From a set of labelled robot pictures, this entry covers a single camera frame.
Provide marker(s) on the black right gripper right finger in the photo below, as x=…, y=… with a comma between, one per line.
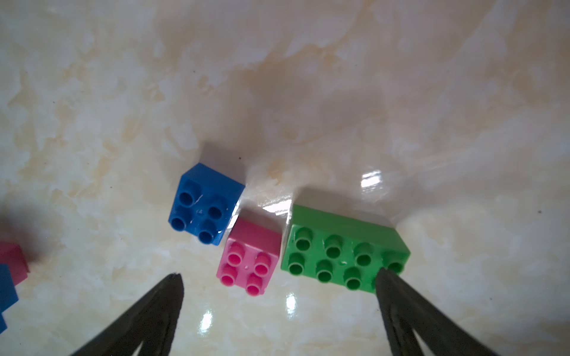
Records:
x=407, y=316

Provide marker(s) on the green lego brick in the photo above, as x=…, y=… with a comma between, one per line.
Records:
x=331, y=248

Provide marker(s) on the pink small lego brick top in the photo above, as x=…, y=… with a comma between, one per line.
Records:
x=12, y=255

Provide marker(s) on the pink lego brick lower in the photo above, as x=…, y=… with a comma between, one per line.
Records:
x=250, y=257

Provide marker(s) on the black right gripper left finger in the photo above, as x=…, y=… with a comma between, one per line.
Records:
x=146, y=328

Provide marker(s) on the blue small lego brick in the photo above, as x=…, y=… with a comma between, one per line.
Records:
x=204, y=203

